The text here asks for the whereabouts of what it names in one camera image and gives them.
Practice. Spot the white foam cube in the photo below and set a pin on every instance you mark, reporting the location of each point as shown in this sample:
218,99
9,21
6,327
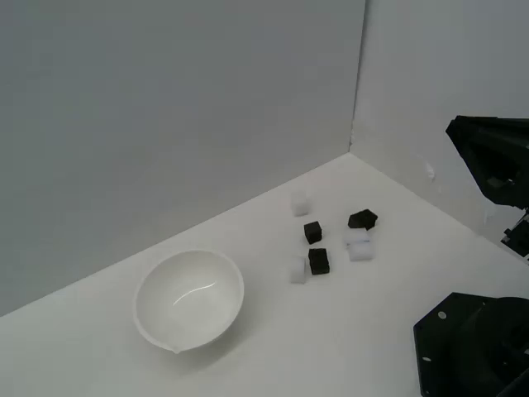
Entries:
356,237
297,271
299,203
362,252

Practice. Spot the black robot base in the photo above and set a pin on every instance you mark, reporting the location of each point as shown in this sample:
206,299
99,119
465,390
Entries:
454,343

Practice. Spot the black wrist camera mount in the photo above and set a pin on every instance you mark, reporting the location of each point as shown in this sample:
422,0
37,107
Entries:
479,144

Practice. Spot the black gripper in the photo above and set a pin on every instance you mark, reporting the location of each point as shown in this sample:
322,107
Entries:
520,240

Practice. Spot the black foam cube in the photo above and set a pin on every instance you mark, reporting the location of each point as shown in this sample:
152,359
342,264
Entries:
361,220
312,232
319,262

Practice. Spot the white bowl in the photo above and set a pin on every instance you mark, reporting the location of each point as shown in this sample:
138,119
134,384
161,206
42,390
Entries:
165,297

